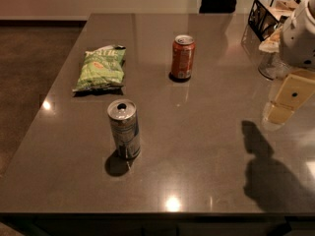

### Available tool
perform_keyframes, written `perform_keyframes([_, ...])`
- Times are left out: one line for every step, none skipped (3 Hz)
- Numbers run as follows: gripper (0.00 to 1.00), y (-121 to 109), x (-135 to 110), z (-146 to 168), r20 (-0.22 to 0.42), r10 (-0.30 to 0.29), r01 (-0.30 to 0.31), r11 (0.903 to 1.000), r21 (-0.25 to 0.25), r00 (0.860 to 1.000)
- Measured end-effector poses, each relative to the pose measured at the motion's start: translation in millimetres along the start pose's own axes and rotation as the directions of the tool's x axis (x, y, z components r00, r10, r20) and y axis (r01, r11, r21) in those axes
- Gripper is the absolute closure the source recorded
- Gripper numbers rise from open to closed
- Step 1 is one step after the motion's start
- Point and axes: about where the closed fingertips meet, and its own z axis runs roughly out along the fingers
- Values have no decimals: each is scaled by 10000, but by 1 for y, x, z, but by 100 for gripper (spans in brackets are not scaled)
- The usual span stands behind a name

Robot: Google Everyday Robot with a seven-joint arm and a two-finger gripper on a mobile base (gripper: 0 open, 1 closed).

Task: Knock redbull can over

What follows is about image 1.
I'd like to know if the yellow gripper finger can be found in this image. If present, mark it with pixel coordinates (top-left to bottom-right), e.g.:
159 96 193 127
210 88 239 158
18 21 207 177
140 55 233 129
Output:
265 102 294 125
274 69 315 110

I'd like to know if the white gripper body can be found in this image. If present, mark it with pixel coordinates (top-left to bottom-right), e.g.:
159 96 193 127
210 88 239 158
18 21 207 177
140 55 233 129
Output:
280 0 315 69

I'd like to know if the silver blue redbull can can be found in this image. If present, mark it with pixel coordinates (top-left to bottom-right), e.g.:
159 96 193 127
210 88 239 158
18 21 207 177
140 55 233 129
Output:
107 99 141 160

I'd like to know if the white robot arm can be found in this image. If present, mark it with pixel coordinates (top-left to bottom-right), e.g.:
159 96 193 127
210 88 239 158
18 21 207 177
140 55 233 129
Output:
263 0 315 125

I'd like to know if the orange soda can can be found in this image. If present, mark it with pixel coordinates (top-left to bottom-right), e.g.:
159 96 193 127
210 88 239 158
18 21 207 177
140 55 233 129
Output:
170 34 195 81

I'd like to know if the clear glass jar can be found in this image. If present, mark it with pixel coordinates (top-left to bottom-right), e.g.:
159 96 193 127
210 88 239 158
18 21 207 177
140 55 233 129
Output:
258 41 290 80

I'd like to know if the green chip bag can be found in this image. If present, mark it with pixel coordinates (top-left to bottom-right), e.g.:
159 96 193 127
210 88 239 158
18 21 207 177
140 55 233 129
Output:
73 45 126 92

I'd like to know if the black wire basket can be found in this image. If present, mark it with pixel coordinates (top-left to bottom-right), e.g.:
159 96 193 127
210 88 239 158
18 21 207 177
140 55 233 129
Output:
248 0 300 41

